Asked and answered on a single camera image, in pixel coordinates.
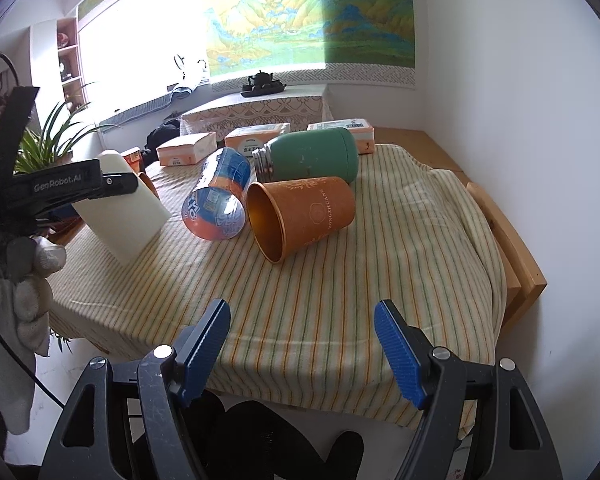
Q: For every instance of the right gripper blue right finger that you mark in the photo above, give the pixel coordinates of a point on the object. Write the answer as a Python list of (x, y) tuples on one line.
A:
[(406, 349)]

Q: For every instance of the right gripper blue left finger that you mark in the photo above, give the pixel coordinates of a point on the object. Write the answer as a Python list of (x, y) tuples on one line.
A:
[(197, 349)]

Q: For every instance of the white plastic cup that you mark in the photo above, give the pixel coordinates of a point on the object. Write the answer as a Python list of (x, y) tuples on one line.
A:
[(124, 223)]

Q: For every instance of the red instant noodle cup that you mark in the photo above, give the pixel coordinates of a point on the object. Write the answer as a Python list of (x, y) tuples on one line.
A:
[(133, 157)]

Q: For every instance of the brown paper cup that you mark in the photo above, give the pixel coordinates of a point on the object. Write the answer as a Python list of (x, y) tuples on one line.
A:
[(148, 183)]

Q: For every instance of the blue orange drink cup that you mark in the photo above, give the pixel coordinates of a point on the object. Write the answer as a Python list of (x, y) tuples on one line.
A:
[(214, 209)]

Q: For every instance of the copper metal cup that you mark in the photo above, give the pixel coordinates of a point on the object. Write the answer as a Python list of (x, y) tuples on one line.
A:
[(286, 216)]

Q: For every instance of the white gloved left hand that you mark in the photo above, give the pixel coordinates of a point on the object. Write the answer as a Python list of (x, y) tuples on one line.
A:
[(26, 295)]

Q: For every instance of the green spider plant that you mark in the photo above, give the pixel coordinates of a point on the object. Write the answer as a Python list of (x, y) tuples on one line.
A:
[(52, 143)]

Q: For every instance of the striped tablecloth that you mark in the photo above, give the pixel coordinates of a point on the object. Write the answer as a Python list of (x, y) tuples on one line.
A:
[(302, 331)]

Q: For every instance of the wooden bench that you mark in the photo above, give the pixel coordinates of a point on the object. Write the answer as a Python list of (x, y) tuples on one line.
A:
[(524, 278)]

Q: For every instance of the black bag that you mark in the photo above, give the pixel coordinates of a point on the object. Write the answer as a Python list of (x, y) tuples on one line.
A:
[(167, 131)]

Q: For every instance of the left tissue pack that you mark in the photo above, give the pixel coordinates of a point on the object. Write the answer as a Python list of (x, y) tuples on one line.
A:
[(190, 149)]

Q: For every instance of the tissue pack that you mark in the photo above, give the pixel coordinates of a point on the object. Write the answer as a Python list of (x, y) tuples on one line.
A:
[(362, 131), (190, 149), (249, 138)]

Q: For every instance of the green thermos bottle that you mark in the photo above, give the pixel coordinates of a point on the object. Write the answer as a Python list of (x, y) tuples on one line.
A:
[(307, 154)]

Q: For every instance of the middle tissue pack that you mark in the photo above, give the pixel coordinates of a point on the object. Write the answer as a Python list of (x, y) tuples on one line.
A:
[(249, 138)]

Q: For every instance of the right tissue pack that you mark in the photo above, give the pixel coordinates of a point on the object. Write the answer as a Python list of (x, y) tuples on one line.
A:
[(362, 131)]

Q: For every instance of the lace covered side table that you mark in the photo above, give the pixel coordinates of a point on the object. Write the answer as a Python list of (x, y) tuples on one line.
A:
[(297, 106)]

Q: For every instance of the landscape painting roller blind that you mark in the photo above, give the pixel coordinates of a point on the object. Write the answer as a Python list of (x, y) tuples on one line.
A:
[(350, 41)]

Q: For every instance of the white wall shelf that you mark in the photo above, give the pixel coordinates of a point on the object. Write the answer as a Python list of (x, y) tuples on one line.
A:
[(69, 60)]

